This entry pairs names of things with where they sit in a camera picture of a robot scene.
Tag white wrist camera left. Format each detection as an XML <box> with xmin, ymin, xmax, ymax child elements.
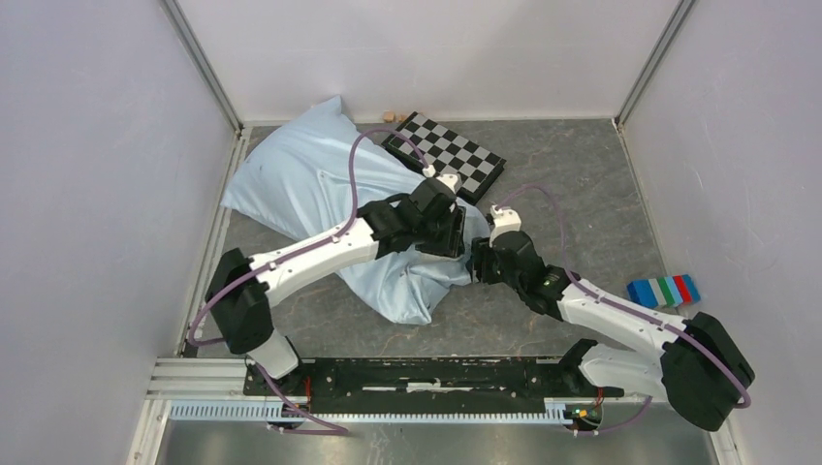
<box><xmin>422</xmin><ymin>165</ymin><xmax>462</xmax><ymax>194</ymax></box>

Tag white slotted cable duct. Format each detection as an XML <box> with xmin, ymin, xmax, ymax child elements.
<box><xmin>168</xmin><ymin>400</ymin><xmax>589</xmax><ymax>426</ymax></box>

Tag light blue pillowcase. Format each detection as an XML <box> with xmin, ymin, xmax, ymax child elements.
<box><xmin>222</xmin><ymin>96</ymin><xmax>471</xmax><ymax>325</ymax></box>

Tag wooden toy pieces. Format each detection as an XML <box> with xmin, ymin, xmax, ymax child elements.
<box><xmin>382</xmin><ymin>111</ymin><xmax>407</xmax><ymax>123</ymax></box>

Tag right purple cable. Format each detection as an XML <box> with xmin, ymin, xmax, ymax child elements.
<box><xmin>492</xmin><ymin>184</ymin><xmax>752</xmax><ymax>438</ymax></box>

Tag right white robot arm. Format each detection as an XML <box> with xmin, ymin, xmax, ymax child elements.
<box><xmin>468</xmin><ymin>231</ymin><xmax>755</xmax><ymax>431</ymax></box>

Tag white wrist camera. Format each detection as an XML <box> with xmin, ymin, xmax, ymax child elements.
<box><xmin>422</xmin><ymin>165</ymin><xmax>462</xmax><ymax>194</ymax></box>
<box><xmin>489</xmin><ymin>204</ymin><xmax>522</xmax><ymax>246</ymax></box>

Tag black white checkerboard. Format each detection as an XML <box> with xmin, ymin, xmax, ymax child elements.
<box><xmin>396</xmin><ymin>112</ymin><xmax>507</xmax><ymax>206</ymax></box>

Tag aluminium rail frame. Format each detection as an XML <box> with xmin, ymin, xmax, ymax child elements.
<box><xmin>146</xmin><ymin>358</ymin><xmax>247</xmax><ymax>400</ymax></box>

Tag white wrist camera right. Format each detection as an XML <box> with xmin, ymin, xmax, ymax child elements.
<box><xmin>489</xmin><ymin>204</ymin><xmax>522</xmax><ymax>246</ymax></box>

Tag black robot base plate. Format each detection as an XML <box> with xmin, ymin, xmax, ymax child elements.
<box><xmin>277</xmin><ymin>356</ymin><xmax>624</xmax><ymax>414</ymax></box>

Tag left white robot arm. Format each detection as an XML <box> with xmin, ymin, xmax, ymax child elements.
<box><xmin>203</xmin><ymin>174</ymin><xmax>464</xmax><ymax>395</ymax></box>

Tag red blue green blocks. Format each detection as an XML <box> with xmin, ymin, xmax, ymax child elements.
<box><xmin>626</xmin><ymin>274</ymin><xmax>701</xmax><ymax>309</ymax></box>

